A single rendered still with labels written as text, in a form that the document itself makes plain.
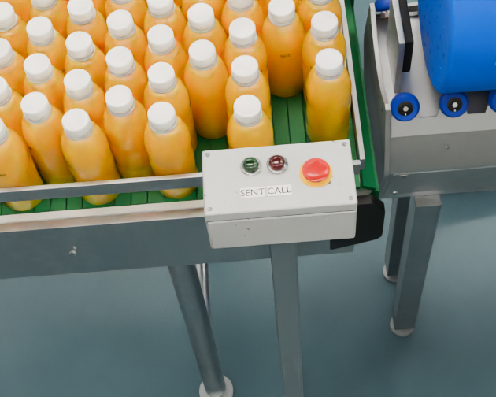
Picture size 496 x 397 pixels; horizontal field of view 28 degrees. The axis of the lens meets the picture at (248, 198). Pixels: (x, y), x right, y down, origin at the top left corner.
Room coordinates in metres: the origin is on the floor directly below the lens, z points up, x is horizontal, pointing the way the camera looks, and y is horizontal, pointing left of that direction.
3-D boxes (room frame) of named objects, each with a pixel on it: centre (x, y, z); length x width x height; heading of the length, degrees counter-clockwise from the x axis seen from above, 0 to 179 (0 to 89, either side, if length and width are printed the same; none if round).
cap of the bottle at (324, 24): (0.93, -0.14, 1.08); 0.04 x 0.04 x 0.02
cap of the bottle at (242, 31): (0.94, -0.02, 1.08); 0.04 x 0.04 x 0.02
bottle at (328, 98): (0.86, -0.14, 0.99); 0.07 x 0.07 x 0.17
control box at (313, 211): (0.67, -0.04, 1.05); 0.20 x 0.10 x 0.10; 87
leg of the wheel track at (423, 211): (0.88, -0.33, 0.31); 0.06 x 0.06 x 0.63; 87
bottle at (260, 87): (0.87, -0.02, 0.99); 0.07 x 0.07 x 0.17
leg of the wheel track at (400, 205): (1.02, -0.33, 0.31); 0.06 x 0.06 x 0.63; 87
